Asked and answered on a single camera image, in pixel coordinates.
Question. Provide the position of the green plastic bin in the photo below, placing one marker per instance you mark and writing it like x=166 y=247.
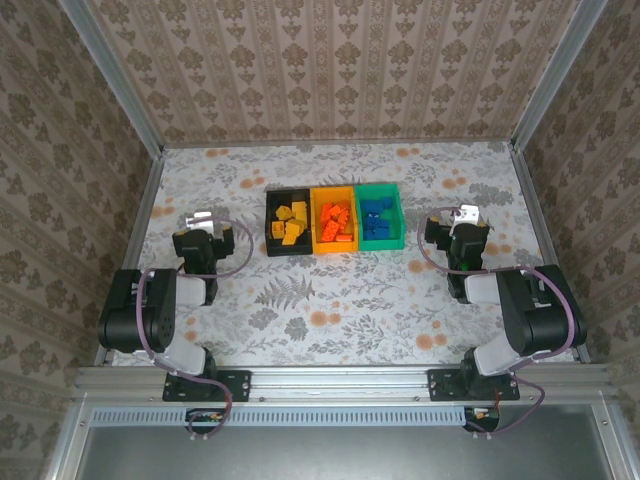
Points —
x=395 y=242

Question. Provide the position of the black plastic bin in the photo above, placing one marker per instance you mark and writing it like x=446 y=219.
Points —
x=272 y=250

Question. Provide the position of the small blue lego brick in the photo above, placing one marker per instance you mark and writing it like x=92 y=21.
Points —
x=387 y=202

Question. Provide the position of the large blue lego brick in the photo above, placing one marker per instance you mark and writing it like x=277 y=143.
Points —
x=371 y=206

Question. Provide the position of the yellow plastic bin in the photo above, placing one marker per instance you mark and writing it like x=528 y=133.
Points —
x=325 y=248

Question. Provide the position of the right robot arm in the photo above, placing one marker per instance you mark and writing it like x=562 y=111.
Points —
x=540 y=320

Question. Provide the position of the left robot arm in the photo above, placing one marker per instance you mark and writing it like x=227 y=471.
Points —
x=135 y=320

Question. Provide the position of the floral table cover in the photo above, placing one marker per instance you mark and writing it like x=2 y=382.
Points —
x=350 y=345

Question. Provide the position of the black controller board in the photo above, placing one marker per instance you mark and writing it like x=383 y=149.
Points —
x=482 y=415
x=202 y=417

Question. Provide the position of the grey metal panel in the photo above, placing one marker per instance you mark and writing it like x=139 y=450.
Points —
x=340 y=455

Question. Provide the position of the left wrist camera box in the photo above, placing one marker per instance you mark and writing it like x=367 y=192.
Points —
x=197 y=219

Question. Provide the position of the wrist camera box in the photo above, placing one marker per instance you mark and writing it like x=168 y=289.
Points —
x=467 y=215
x=197 y=219

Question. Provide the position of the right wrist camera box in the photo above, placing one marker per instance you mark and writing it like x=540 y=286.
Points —
x=467 y=215

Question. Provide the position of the aluminium side rail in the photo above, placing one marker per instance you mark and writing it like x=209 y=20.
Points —
x=540 y=220
x=135 y=240

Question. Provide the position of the aluminium frame rail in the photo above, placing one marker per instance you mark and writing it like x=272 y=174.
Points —
x=340 y=382

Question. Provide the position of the aluminium frame post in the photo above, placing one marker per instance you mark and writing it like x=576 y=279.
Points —
x=110 y=80
x=560 y=75

